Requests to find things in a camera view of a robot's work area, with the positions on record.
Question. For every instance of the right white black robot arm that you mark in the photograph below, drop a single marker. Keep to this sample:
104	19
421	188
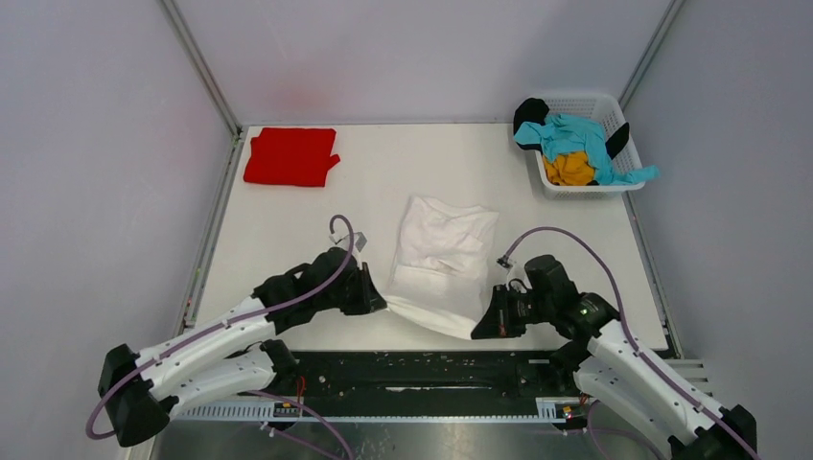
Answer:
600	359

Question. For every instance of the yellow t shirt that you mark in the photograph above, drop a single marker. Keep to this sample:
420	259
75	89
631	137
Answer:
571	169

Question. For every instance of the light blue t shirt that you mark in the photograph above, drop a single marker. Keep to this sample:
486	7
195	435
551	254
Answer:
563	133

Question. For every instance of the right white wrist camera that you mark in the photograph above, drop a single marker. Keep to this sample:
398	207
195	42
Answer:
505	262

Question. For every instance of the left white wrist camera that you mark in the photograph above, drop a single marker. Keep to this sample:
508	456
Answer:
355	242

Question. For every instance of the white plastic laundry basket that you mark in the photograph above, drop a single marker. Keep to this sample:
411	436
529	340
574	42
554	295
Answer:
605	110

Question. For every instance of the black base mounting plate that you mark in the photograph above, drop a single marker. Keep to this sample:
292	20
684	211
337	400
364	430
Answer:
425	383

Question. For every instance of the folded red t shirt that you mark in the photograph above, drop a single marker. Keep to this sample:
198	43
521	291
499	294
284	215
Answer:
291	156

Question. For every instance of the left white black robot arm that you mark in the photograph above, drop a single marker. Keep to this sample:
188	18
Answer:
239	351

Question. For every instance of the white t shirt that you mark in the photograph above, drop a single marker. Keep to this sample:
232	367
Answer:
439	275

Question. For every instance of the small circuit board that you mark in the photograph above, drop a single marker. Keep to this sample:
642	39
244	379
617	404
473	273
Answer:
573	412
287	410

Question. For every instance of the black t shirt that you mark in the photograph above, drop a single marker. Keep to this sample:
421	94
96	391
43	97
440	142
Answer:
535	110

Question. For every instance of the left small circuit board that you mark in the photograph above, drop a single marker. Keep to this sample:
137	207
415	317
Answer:
287	410

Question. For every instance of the right small circuit board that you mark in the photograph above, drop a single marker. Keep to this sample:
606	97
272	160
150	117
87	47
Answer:
573	412

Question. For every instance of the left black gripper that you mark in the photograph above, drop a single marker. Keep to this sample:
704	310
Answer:
369	299

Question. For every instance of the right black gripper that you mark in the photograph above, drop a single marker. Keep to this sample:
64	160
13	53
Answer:
498	322

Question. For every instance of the white slotted cable duct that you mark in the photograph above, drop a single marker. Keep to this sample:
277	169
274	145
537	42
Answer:
543	412

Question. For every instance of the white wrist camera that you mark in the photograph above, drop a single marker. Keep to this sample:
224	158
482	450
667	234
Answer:
505	262
355	242

